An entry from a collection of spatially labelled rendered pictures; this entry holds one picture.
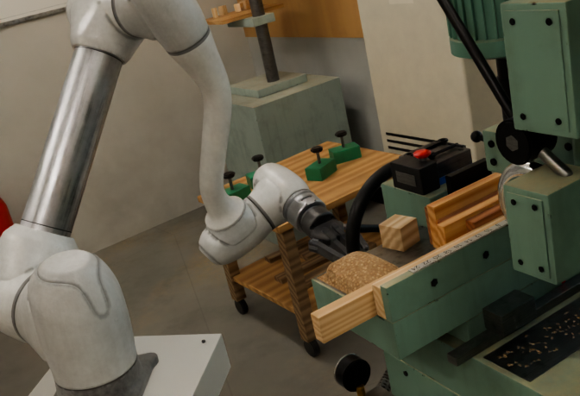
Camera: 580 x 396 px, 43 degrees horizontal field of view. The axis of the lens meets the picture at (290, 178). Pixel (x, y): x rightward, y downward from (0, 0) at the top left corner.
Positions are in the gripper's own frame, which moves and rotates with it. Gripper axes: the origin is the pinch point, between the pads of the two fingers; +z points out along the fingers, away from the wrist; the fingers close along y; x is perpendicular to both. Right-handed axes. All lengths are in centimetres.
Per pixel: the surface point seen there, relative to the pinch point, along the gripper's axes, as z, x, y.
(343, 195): -70, 46, 47
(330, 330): 33, -33, -34
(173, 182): -231, 139, 50
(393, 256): 22.4, -27.4, -14.0
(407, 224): 20.8, -31.0, -9.9
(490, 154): 24.9, -42.1, 2.5
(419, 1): -95, -3, 98
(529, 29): 40, -73, -13
